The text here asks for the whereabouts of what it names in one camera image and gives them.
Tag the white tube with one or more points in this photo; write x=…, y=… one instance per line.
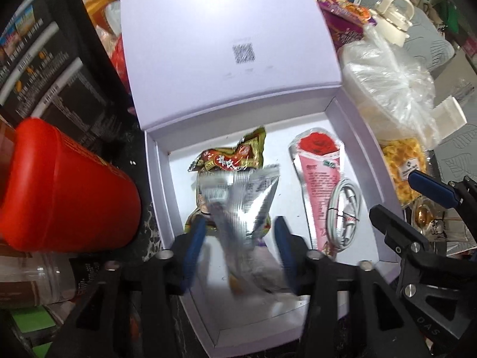
x=449, y=115

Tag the clear bag with container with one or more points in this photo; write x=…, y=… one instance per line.
x=387, y=78

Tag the yellow snack bag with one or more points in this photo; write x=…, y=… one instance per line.
x=404, y=167

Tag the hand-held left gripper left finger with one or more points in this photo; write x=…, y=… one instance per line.
x=194, y=248

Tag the brown gold snack packet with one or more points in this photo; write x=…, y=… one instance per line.
x=199, y=214

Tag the orange plastic bag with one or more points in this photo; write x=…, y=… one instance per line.
x=100, y=11

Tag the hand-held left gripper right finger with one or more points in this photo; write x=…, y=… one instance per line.
x=286, y=255

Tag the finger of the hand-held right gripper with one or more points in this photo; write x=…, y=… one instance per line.
x=417, y=253
x=428, y=188

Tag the lavender gift box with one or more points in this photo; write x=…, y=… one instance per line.
x=223, y=26

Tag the black printed box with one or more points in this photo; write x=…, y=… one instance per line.
x=56, y=63

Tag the pink rose cone packet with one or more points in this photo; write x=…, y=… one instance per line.
x=316, y=179

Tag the red and green snack packet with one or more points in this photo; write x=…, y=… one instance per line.
x=231, y=153

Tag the red plastic canister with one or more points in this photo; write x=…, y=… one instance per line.
x=67, y=194

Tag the silver foil packet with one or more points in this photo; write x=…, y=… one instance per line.
x=246, y=201

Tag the grey covered chair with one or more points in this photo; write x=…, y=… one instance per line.
x=432, y=44
x=458, y=153

